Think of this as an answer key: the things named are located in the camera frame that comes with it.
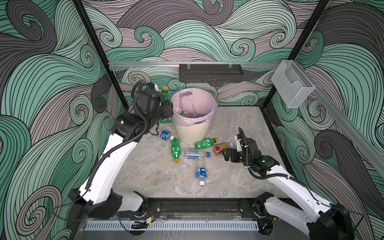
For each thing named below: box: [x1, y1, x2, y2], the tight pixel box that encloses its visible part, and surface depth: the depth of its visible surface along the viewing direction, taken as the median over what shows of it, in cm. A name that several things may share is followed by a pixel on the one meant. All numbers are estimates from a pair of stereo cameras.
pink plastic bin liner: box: [171, 88, 218, 127], surface depth 93 cm
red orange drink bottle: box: [212, 142, 234, 156], surface depth 94 cm
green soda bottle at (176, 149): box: [170, 135, 181, 164], surface depth 92 cm
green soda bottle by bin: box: [194, 138, 219, 149], surface depth 96 cm
